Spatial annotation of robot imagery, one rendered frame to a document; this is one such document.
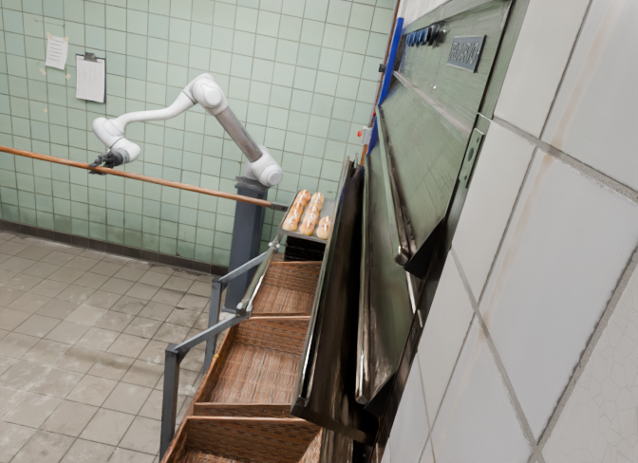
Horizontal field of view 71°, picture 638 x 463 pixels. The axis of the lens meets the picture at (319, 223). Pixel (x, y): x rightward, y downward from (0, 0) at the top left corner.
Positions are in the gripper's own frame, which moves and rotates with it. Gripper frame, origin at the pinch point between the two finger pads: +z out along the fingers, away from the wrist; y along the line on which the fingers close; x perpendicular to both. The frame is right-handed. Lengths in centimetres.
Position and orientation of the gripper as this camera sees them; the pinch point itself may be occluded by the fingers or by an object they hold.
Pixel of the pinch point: (95, 167)
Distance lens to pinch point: 252.6
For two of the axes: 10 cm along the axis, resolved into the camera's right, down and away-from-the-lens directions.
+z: -1.1, 3.7, -9.2
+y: -1.8, 9.1, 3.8
